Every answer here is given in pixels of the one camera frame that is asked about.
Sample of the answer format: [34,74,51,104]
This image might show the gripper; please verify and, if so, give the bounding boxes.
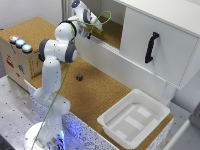
[80,20,101,38]

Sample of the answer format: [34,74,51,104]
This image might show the purple block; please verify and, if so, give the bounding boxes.
[75,73,84,82]

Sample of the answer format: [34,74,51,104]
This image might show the white cabinet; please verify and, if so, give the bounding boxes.
[61,0,200,108]

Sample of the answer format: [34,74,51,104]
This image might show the wooden drawer box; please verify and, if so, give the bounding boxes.
[0,16,64,92]

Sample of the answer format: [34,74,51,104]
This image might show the green button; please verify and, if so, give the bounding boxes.
[21,43,34,54]

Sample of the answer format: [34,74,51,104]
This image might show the blue button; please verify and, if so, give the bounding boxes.
[15,38,26,49]

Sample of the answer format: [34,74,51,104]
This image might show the red button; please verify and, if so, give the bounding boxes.
[9,34,20,45]

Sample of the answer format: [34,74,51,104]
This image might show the white sliding door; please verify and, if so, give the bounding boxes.
[119,6,200,90]

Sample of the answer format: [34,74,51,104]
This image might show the white plastic box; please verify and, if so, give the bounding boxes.
[96,88,172,150]

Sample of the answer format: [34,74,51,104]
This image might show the green cable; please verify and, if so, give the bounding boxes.
[33,10,113,145]

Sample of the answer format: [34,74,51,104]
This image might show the black door handle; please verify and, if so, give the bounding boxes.
[144,31,160,65]

